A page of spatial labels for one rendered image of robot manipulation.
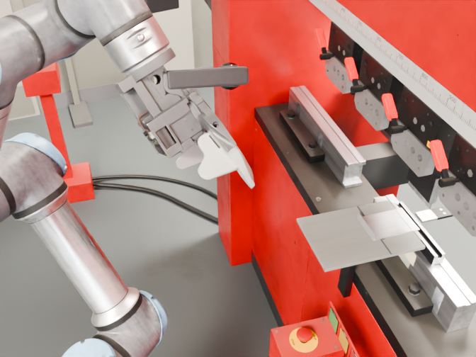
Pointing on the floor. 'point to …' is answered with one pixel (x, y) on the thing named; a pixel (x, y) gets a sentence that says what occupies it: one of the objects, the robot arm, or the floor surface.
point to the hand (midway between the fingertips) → (238, 178)
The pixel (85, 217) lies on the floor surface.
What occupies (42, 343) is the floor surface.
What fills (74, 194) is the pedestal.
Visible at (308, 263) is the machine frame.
